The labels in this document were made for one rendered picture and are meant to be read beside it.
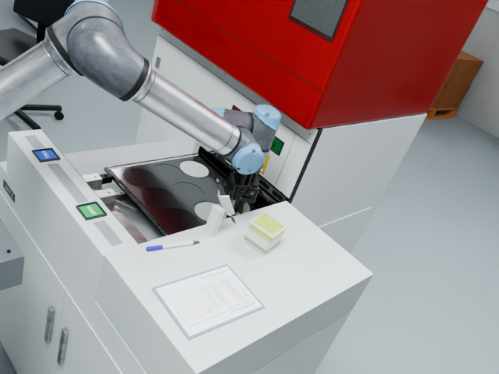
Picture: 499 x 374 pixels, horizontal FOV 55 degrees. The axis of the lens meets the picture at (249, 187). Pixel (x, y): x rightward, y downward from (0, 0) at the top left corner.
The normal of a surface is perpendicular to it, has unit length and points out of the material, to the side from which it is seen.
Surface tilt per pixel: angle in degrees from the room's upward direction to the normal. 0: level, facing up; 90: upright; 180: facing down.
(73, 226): 90
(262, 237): 90
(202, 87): 90
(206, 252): 0
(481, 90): 90
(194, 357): 0
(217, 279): 0
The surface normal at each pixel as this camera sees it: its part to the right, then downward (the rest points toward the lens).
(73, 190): 0.30, -0.81
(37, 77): 0.26, 0.52
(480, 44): -0.70, 0.18
